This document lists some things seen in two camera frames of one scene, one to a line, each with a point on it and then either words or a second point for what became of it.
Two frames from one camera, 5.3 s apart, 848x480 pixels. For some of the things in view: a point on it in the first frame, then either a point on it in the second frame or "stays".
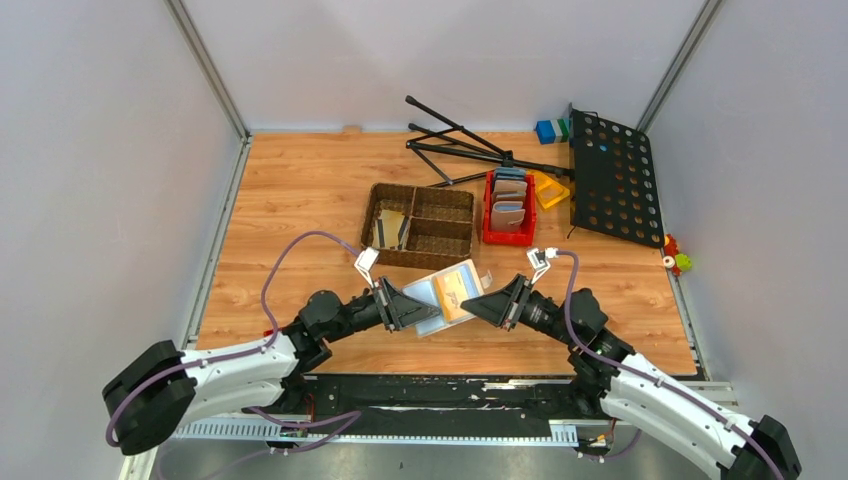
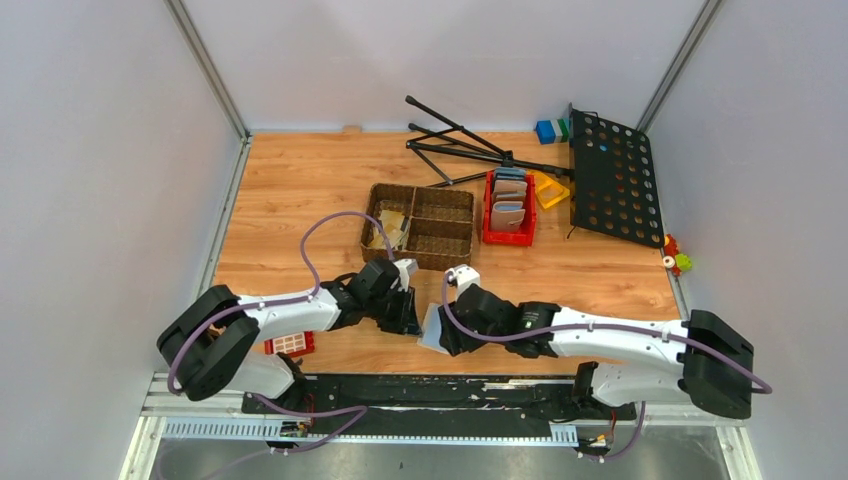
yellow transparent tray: (549, 193) stays
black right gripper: (496, 308) -> (453, 338)
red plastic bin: (527, 234) stays
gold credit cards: (390, 230) stays
